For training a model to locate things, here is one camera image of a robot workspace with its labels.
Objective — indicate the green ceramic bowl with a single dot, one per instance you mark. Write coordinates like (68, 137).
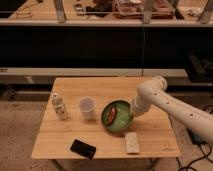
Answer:
(122, 119)

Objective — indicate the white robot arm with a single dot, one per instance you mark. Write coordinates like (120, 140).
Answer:
(152, 92)

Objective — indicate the red-brown item in bowl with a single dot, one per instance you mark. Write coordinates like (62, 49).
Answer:
(111, 115)

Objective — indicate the wooden folding table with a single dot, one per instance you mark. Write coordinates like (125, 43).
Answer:
(54, 139)

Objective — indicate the small white patterned bottle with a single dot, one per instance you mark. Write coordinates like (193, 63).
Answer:
(59, 107)

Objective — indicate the dark device on shelf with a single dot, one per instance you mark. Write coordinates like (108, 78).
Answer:
(99, 10)

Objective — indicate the brown tray on shelf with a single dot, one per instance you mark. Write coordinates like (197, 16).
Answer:
(161, 9)

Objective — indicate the black box at right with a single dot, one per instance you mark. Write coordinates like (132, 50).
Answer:
(199, 69)

